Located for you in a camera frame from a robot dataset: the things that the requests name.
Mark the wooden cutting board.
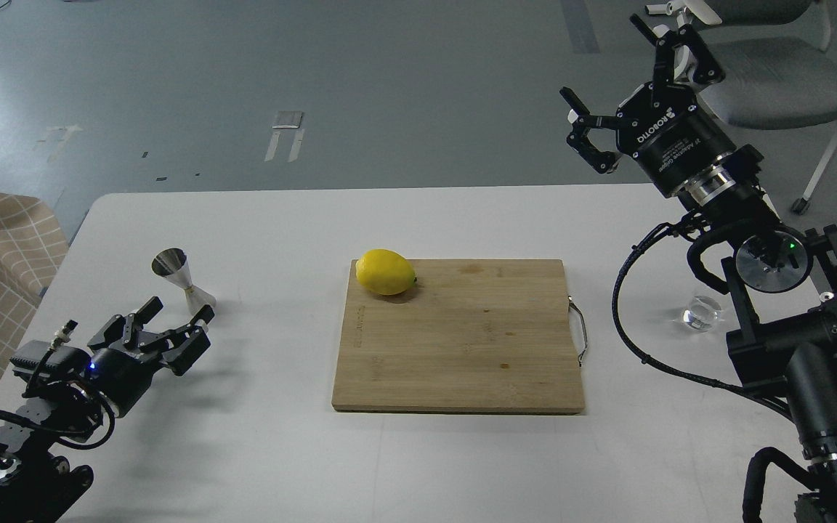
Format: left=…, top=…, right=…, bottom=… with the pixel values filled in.
left=331, top=259, right=586, bottom=415

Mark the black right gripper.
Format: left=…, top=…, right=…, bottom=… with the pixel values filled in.
left=560, top=14, right=737, bottom=198

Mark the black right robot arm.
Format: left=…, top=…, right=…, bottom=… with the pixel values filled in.
left=560, top=14, right=837, bottom=522

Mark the clear glass measuring cup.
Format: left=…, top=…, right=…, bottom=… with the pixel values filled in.
left=677, top=294, right=724, bottom=332

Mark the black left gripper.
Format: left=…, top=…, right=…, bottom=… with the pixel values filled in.
left=89, top=296, right=215, bottom=418

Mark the steel double jigger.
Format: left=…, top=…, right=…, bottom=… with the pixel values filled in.
left=150, top=248, right=218, bottom=314

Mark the grey office chair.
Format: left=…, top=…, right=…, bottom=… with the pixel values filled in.
left=645, top=0, right=837, bottom=214

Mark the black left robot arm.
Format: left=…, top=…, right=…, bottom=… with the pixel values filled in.
left=0, top=296, right=215, bottom=522

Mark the yellow lemon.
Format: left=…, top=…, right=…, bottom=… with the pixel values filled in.
left=355, top=248, right=416, bottom=296

